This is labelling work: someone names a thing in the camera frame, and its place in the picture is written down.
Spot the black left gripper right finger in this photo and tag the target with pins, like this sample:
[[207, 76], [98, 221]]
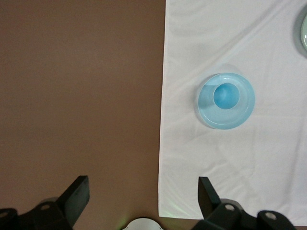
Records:
[[216, 206]]

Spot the white cloth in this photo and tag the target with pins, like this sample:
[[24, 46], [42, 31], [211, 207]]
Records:
[[227, 48]]

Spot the blue plate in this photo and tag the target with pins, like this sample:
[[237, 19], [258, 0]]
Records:
[[230, 117]]

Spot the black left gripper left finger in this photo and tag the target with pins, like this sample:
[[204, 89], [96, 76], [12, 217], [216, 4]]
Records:
[[69, 203]]

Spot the green plate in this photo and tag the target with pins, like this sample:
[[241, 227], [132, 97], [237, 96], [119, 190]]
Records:
[[302, 33]]

